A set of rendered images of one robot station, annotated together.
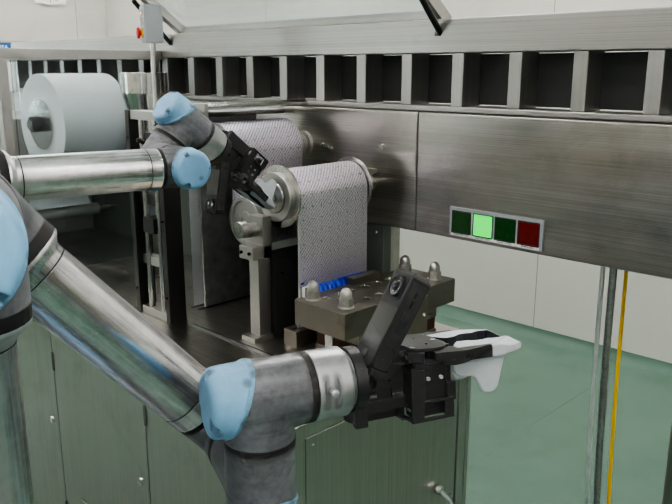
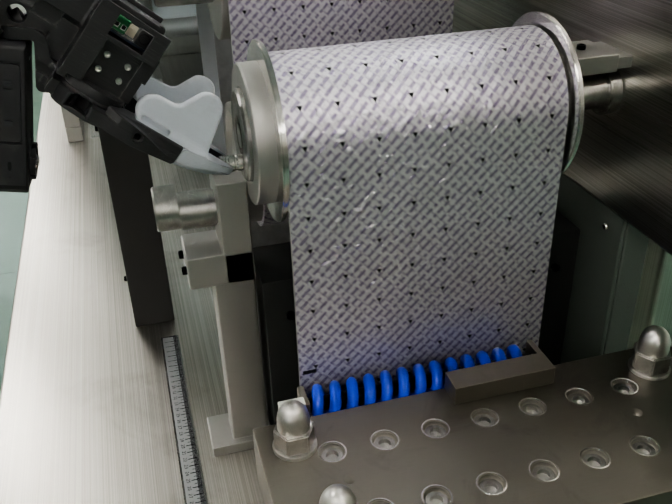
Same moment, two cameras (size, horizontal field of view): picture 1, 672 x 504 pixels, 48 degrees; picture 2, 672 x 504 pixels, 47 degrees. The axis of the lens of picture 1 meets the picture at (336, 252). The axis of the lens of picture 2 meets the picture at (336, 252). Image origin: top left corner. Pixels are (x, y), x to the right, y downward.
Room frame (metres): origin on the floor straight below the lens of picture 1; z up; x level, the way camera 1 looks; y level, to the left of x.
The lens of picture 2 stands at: (1.25, -0.22, 1.48)
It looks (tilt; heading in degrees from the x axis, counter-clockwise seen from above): 30 degrees down; 31
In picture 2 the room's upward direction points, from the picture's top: 2 degrees counter-clockwise
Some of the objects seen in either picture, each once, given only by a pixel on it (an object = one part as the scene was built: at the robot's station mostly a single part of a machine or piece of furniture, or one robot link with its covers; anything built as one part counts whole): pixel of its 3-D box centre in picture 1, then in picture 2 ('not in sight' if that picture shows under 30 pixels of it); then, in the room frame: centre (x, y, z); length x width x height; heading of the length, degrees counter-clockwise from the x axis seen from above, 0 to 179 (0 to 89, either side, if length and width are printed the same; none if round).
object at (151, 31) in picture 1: (148, 24); not in sight; (2.14, 0.51, 1.66); 0.07 x 0.07 x 0.10; 23
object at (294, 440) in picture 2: (312, 289); (293, 424); (1.63, 0.05, 1.05); 0.04 x 0.04 x 0.04
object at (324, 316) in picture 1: (378, 300); (510, 469); (1.72, -0.10, 1.00); 0.40 x 0.16 x 0.06; 136
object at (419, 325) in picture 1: (412, 321); not in sight; (1.66, -0.18, 0.96); 0.10 x 0.03 x 0.11; 136
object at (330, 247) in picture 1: (333, 251); (425, 294); (1.78, 0.01, 1.11); 0.23 x 0.01 x 0.18; 136
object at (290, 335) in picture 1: (332, 323); not in sight; (1.77, 0.01, 0.92); 0.28 x 0.04 x 0.04; 136
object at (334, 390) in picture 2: (337, 285); (423, 381); (1.76, 0.00, 1.03); 0.21 x 0.04 x 0.03; 136
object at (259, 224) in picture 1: (255, 278); (222, 318); (1.72, 0.19, 1.05); 0.06 x 0.05 x 0.31; 136
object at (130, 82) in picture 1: (144, 82); not in sight; (2.31, 0.58, 1.50); 0.14 x 0.14 x 0.06
